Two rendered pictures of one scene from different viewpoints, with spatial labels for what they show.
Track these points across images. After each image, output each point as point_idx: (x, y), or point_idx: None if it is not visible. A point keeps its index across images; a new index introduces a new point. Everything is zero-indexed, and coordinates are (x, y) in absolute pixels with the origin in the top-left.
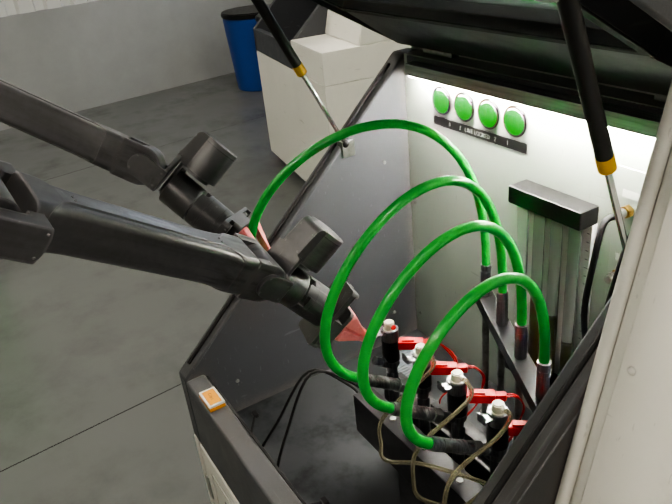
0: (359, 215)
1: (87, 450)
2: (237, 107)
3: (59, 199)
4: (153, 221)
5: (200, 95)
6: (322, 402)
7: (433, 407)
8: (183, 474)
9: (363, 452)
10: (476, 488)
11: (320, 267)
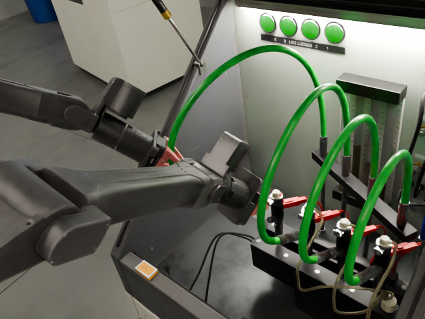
0: (213, 113)
1: (11, 304)
2: (38, 35)
3: (94, 184)
4: (147, 173)
5: (7, 30)
6: (211, 247)
7: (332, 248)
8: (87, 302)
9: (255, 276)
10: (365, 292)
11: (238, 168)
